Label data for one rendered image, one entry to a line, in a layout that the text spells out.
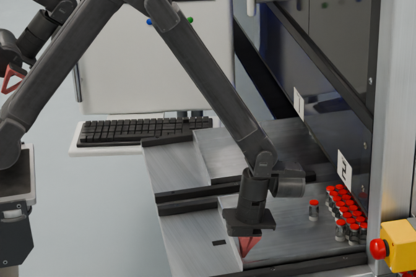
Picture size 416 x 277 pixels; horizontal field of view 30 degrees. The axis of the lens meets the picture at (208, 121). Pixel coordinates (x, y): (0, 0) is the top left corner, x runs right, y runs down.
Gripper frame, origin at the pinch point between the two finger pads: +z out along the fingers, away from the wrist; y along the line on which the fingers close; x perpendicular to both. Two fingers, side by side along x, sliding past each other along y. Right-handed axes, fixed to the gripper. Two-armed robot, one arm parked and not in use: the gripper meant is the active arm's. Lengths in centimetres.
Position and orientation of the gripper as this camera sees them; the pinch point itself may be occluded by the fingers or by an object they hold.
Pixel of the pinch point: (242, 253)
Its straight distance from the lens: 166.7
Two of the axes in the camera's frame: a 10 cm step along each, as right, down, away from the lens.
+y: 9.8, 0.2, 2.2
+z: -1.2, 8.9, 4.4
